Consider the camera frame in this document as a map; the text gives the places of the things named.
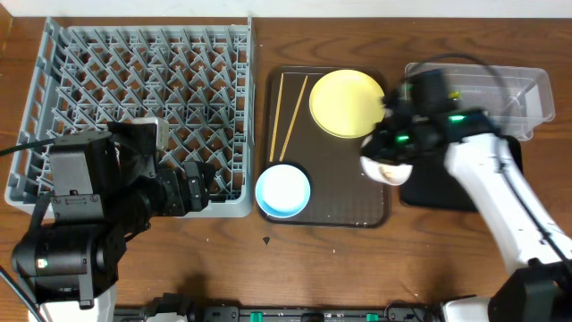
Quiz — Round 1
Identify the white bowl with food scraps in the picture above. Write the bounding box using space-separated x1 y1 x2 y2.
360 135 413 186

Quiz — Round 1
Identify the wooden chopstick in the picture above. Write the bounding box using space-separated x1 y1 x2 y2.
279 76 308 162
269 73 284 163

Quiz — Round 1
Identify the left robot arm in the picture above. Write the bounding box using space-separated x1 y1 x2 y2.
7 118 215 321

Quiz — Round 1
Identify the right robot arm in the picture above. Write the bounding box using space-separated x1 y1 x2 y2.
361 70 571 321

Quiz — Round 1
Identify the black waste tray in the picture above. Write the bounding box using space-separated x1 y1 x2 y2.
400 133 523 218

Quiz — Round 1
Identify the grey plastic dishwasher rack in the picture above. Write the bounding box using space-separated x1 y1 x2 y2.
18 19 256 218

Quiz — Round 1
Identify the clear plastic waste bin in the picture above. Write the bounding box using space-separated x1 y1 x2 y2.
405 63 555 141

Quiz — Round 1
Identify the yellow round plate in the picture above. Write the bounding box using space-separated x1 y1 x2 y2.
309 70 385 139

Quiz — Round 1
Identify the dark brown serving tray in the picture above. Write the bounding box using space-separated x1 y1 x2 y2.
257 66 391 228

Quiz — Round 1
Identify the light blue bowl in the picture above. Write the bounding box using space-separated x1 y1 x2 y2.
255 164 311 219

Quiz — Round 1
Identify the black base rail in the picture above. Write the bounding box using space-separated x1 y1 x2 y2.
112 293 444 322

